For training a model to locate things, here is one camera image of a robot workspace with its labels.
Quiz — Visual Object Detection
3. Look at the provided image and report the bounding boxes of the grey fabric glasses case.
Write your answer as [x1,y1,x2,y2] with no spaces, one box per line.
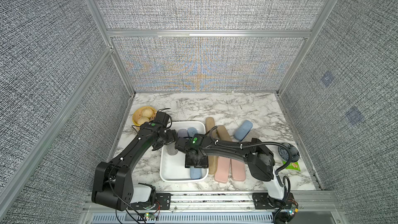
[166,144,178,156]

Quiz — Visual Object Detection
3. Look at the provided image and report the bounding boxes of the blue glasses case front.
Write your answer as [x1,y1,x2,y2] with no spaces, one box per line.
[187,127,198,138]

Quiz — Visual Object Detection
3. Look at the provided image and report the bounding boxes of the purple fabric glasses case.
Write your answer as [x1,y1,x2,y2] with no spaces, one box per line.
[177,129,189,139]

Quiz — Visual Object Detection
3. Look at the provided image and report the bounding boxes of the tan glasses case back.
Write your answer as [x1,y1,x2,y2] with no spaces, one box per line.
[205,117,215,134]

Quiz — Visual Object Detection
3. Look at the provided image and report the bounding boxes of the tan glasses case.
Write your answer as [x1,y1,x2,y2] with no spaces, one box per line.
[208,156,218,175]
[205,117,215,134]
[216,125,232,142]

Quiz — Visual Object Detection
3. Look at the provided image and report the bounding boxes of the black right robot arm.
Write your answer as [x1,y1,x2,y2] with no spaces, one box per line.
[175,133,292,201]

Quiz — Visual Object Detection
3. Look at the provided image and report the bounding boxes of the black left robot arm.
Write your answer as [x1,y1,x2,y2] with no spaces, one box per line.
[91,112,178,211]

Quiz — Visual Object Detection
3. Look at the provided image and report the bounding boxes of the tan glasses case front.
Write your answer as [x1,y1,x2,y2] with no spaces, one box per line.
[208,156,218,175]

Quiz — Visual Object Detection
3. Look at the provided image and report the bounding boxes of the white plastic storage tray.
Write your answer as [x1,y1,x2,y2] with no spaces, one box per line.
[160,121,208,183]

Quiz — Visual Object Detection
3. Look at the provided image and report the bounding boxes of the pink glasses case left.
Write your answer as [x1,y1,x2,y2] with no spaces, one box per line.
[214,157,231,184]

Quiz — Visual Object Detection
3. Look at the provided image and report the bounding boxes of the pink glasses case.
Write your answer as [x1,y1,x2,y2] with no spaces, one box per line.
[231,159,246,181]
[214,157,231,184]

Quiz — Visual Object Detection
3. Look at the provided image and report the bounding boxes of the pink glasses case right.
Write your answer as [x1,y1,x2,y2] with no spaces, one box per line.
[231,159,246,181]

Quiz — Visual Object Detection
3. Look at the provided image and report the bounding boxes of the grey rectangular glasses case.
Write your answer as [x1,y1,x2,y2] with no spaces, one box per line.
[242,130,260,142]

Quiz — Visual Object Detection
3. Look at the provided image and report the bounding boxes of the steamed bun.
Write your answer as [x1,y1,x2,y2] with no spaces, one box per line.
[137,116,150,126]
[141,107,154,118]

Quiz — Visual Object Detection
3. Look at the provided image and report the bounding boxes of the yellow bamboo steamer basket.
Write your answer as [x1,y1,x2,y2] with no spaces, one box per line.
[132,106,157,127]

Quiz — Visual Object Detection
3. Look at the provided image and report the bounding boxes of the dark round object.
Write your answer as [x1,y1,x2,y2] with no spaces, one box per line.
[278,143,300,163]

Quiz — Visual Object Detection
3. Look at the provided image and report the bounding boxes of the green packet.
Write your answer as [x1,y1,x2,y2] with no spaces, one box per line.
[286,162,301,171]

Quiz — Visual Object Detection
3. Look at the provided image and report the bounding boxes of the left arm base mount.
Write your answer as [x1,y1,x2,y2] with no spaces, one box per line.
[133,193,172,212]

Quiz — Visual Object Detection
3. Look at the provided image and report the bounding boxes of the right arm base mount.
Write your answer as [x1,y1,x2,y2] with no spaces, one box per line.
[252,192,299,212]

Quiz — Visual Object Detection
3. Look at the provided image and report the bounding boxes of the aluminium front rail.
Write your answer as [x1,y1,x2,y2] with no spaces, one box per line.
[77,191,343,224]

